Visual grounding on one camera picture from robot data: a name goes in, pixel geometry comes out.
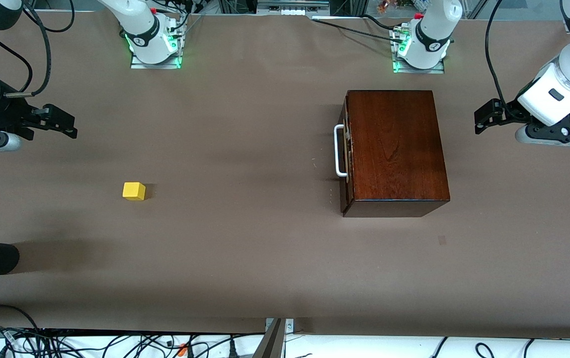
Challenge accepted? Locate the yellow wooden block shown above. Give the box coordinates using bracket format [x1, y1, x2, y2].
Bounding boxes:
[122, 182, 146, 201]

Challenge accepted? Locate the wooden drawer with white handle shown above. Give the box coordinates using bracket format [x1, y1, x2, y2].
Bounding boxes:
[334, 92, 354, 209]

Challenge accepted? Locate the dark brown wooden cabinet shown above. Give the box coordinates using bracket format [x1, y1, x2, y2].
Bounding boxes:
[342, 89, 451, 218]

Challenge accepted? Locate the white power strip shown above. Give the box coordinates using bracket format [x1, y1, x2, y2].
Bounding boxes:
[256, 0, 330, 17]

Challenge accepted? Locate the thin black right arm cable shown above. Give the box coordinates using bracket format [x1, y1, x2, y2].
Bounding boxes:
[0, 30, 34, 93]

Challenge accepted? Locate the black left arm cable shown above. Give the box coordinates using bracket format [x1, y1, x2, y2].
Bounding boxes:
[485, 0, 511, 107]

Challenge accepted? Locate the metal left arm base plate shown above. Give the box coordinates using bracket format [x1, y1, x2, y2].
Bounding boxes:
[392, 27, 445, 74]

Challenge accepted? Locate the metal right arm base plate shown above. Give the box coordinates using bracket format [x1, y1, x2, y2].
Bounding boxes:
[131, 50, 182, 69]

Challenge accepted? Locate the long black table cable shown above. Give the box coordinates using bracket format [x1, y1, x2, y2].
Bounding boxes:
[311, 16, 401, 41]

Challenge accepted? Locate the black arched cable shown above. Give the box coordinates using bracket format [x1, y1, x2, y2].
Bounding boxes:
[0, 304, 42, 344]

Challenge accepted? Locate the aluminium bracket post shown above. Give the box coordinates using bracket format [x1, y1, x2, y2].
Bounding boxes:
[252, 318, 294, 358]

